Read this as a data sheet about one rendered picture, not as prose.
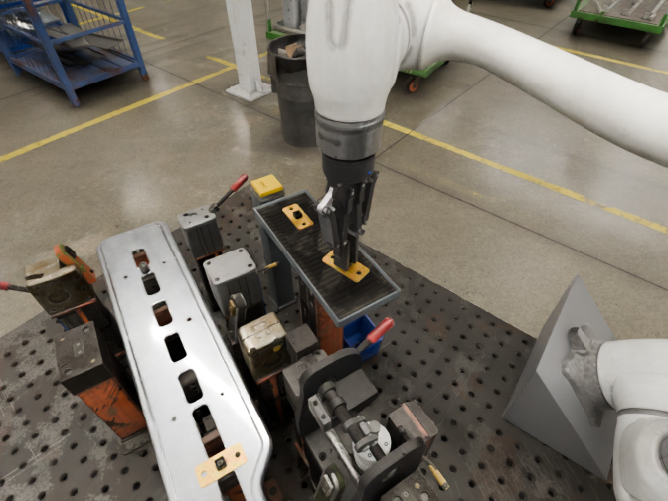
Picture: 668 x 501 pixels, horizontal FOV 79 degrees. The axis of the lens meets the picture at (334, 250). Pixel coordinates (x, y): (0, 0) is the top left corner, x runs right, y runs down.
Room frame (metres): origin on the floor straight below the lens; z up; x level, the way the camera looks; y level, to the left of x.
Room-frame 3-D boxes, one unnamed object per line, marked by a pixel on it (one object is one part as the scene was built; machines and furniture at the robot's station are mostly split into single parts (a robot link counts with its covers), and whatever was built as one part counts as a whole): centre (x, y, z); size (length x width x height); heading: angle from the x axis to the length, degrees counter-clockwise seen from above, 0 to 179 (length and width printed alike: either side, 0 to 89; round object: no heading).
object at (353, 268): (0.50, -0.02, 1.22); 0.08 x 0.04 x 0.01; 50
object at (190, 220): (0.82, 0.36, 0.88); 0.11 x 0.10 x 0.36; 122
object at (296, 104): (3.06, 0.23, 0.36); 0.54 x 0.50 x 0.73; 140
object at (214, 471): (0.23, 0.19, 1.01); 0.08 x 0.04 x 0.01; 121
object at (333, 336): (0.60, 0.03, 0.92); 0.10 x 0.08 x 0.45; 32
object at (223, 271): (0.60, 0.23, 0.90); 0.13 x 0.10 x 0.41; 122
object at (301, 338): (0.42, 0.06, 0.90); 0.05 x 0.05 x 0.40; 32
